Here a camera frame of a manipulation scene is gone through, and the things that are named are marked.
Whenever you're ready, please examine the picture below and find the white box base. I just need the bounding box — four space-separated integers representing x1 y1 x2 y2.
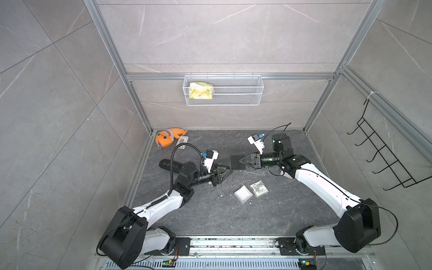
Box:
234 185 253 204

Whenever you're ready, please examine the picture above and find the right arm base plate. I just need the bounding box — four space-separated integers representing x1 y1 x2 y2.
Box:
274 237 326 256

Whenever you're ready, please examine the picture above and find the black oval ridged object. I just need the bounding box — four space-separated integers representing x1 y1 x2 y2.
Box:
159 159 183 174

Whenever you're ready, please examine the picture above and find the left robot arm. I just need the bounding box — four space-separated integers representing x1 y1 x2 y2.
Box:
96 159 233 269

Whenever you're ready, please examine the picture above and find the small white rectangular tray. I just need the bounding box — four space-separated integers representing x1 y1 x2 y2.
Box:
177 136 189 150

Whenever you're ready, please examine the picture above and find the white gift box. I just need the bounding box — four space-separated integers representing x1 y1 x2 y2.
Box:
250 181 269 198

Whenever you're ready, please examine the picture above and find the yellow crumpled bag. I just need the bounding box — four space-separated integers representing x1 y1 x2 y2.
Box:
189 82 214 100

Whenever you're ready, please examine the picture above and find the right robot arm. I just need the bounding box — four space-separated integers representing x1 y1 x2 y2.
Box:
231 133 381 255

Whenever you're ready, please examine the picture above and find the black wall hook rack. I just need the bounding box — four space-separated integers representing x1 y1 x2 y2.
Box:
346 99 432 191

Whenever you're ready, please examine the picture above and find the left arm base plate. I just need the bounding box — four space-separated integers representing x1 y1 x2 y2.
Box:
141 237 191 256

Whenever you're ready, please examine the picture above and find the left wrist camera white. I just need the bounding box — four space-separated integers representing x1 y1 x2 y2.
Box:
202 150 219 173

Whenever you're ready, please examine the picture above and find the metal front rail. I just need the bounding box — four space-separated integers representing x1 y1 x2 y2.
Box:
98 230 375 264

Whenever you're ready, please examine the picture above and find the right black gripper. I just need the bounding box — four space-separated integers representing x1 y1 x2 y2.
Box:
238 151 281 171

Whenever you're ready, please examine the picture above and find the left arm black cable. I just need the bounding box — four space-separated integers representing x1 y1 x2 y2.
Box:
168 142 204 195

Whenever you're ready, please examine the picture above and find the white vent grille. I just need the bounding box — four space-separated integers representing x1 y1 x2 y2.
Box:
128 258 300 270

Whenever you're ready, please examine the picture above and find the white wire mesh basket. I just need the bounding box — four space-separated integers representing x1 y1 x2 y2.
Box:
182 75 264 106

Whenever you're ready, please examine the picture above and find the orange plush toy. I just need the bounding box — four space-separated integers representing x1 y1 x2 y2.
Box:
155 128 187 149

